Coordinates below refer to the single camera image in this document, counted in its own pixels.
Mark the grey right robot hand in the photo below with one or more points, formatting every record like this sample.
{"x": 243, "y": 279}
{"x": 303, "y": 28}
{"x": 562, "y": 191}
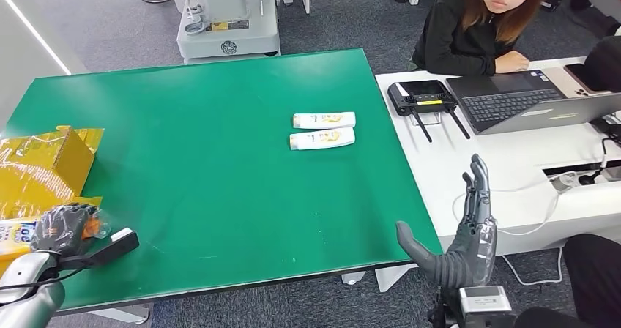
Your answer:
{"x": 468, "y": 262}

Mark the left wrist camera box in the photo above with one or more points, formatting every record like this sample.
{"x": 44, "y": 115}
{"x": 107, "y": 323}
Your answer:
{"x": 116, "y": 248}

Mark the black remote controller with antennas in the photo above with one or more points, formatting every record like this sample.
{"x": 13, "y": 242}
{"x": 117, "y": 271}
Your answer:
{"x": 422, "y": 97}

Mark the white shampoo bottle gold cap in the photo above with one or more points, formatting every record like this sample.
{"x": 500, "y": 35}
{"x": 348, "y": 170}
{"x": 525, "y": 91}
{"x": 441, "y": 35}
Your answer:
{"x": 322, "y": 120}
{"x": 320, "y": 139}

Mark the pale gold smartphone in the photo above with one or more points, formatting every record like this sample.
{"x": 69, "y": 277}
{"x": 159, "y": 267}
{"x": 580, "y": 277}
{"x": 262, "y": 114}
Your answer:
{"x": 565, "y": 81}

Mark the white charger adapter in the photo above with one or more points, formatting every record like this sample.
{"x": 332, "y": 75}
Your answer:
{"x": 563, "y": 181}

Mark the grey open laptop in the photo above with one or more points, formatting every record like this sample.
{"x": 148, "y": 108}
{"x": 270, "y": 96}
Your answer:
{"x": 509, "y": 105}

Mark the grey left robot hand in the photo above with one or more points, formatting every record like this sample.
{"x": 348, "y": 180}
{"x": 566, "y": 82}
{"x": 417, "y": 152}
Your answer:
{"x": 63, "y": 231}

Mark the person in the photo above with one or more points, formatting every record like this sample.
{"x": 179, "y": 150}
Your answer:
{"x": 606, "y": 64}
{"x": 456, "y": 34}

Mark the yellow taped cardboard box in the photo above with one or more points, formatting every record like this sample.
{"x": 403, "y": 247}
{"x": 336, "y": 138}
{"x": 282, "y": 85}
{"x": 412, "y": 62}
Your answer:
{"x": 39, "y": 170}

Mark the orange detergent bottle clear cap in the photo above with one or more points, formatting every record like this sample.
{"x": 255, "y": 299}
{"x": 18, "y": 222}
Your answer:
{"x": 17, "y": 238}

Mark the person's leg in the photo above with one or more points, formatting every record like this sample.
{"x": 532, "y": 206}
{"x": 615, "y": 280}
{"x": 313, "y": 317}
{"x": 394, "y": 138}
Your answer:
{"x": 594, "y": 272}

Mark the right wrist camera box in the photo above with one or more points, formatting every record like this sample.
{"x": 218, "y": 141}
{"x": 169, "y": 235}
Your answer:
{"x": 485, "y": 309}

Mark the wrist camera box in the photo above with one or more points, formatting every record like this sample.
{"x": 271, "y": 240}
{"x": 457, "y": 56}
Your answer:
{"x": 116, "y": 248}
{"x": 485, "y": 309}

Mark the white robot stand machine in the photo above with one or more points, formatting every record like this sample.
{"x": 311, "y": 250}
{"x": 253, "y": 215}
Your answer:
{"x": 227, "y": 30}

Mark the white table foot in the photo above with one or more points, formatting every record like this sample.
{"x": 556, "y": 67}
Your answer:
{"x": 393, "y": 279}
{"x": 353, "y": 278}

